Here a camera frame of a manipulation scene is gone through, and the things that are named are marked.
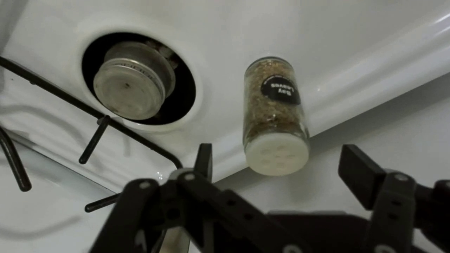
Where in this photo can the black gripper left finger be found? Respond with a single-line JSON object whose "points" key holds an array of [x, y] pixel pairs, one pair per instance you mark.
{"points": [[188, 215]]}

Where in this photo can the spice bottle with white cap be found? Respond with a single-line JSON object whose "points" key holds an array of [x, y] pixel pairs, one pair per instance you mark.
{"points": [[275, 117]]}

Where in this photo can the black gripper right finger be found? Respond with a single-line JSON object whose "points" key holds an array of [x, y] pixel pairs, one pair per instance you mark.
{"points": [[392, 211]]}

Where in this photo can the white stove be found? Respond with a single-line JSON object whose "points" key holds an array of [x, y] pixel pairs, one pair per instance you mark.
{"points": [[282, 28]]}

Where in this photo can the round stove burner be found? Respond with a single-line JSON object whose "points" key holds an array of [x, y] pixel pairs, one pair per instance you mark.
{"points": [[132, 85]]}

